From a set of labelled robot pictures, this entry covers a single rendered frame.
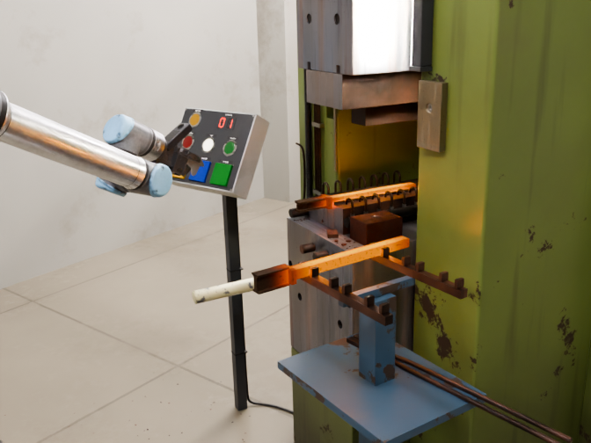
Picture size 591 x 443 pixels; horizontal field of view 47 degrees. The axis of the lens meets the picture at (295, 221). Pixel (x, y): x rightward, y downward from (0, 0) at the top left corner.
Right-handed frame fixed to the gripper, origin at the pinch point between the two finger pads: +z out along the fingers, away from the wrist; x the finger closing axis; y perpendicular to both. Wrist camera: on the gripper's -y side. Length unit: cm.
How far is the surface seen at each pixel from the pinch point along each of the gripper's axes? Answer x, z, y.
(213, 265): -129, 166, 27
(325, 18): 46, -18, -40
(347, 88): 54, -10, -24
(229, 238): -8.2, 33.7, 19.0
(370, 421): 91, -21, 54
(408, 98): 63, 8, -29
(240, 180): 7.0, 13.0, 1.1
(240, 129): 2.2, 10.9, -15.8
